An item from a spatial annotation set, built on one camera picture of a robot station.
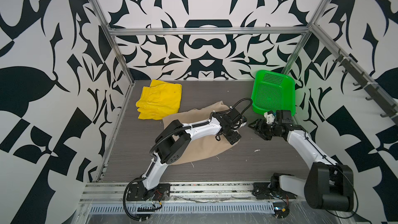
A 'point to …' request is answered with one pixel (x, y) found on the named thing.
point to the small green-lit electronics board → (281, 209)
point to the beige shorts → (204, 144)
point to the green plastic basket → (271, 92)
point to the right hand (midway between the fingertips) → (253, 126)
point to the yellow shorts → (159, 100)
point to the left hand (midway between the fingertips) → (235, 132)
